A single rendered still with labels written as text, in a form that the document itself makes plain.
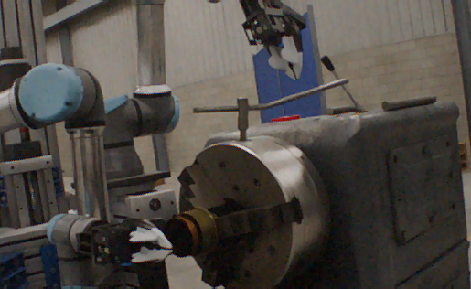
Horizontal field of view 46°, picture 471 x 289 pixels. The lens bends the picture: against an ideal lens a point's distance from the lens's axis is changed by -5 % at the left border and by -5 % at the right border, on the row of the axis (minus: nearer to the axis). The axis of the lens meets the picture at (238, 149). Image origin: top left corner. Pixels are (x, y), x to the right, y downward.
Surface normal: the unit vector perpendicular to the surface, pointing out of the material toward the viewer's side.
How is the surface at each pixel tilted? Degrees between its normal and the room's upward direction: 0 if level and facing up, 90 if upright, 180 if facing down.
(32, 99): 89
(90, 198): 92
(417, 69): 90
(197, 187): 53
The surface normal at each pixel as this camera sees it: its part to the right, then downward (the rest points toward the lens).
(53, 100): 0.00, 0.04
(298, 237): 0.74, 0.13
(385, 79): -0.70, 0.13
